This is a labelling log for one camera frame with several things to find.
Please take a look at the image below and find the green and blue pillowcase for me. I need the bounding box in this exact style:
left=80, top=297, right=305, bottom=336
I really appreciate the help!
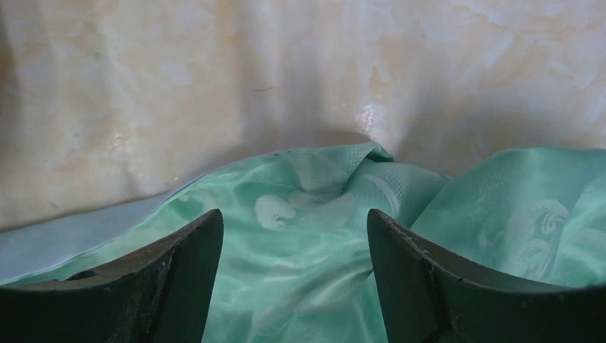
left=1, top=143, right=605, bottom=342

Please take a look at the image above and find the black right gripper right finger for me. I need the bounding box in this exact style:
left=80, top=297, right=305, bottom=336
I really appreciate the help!
left=367, top=209, right=605, bottom=342

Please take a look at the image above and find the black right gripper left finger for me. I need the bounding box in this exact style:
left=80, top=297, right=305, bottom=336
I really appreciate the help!
left=1, top=209, right=224, bottom=342

